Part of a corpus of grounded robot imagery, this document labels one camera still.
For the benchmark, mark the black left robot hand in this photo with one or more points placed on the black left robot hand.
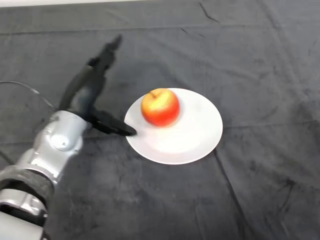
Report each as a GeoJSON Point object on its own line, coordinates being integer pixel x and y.
{"type": "Point", "coordinates": [87, 95]}

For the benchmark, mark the red yellow apple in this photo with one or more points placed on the red yellow apple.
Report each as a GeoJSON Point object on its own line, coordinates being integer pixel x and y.
{"type": "Point", "coordinates": [160, 107]}

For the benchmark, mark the white round plate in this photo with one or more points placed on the white round plate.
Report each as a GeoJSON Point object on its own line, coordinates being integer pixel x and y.
{"type": "Point", "coordinates": [180, 142]}

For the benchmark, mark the black velvet cloth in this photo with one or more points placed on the black velvet cloth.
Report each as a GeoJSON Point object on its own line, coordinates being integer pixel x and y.
{"type": "Point", "coordinates": [225, 62]}

